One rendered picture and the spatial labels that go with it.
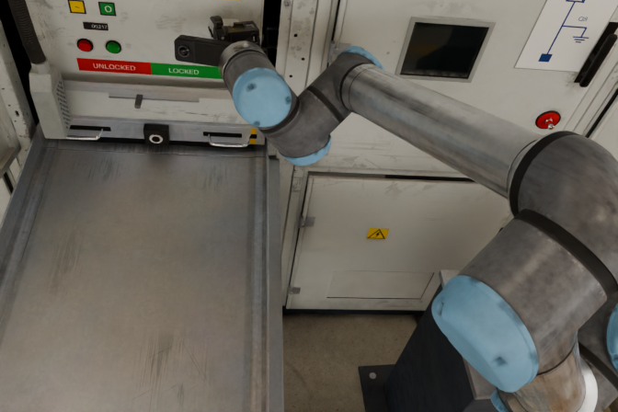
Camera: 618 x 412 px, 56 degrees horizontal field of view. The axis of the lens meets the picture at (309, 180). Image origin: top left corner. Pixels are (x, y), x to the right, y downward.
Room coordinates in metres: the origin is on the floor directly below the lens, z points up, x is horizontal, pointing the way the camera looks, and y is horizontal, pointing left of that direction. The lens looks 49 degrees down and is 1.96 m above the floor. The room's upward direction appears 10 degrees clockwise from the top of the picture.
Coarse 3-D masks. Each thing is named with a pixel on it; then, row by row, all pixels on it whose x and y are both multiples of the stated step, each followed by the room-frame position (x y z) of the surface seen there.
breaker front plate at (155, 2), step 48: (48, 0) 0.97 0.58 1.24; (96, 0) 0.99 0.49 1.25; (144, 0) 1.01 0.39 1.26; (192, 0) 1.02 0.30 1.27; (240, 0) 1.04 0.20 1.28; (48, 48) 0.97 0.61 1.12; (96, 48) 0.99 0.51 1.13; (144, 48) 1.00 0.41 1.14; (96, 96) 0.98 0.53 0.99; (144, 96) 1.00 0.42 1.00
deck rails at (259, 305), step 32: (32, 160) 0.84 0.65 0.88; (256, 160) 1.00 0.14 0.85; (32, 192) 0.78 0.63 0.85; (256, 192) 0.89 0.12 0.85; (32, 224) 0.69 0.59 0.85; (256, 224) 0.80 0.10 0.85; (0, 256) 0.59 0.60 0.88; (256, 256) 0.71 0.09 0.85; (0, 288) 0.53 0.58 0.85; (256, 288) 0.63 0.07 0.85; (0, 320) 0.46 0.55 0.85; (256, 320) 0.56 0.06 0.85; (256, 352) 0.49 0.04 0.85; (256, 384) 0.43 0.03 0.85
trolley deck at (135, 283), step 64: (64, 192) 0.79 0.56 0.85; (128, 192) 0.83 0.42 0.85; (192, 192) 0.86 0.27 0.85; (64, 256) 0.63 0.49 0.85; (128, 256) 0.66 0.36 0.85; (192, 256) 0.69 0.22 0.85; (64, 320) 0.49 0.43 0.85; (128, 320) 0.51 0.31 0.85; (192, 320) 0.54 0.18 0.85; (0, 384) 0.34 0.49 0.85; (64, 384) 0.36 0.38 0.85; (128, 384) 0.39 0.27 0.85; (192, 384) 0.41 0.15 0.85
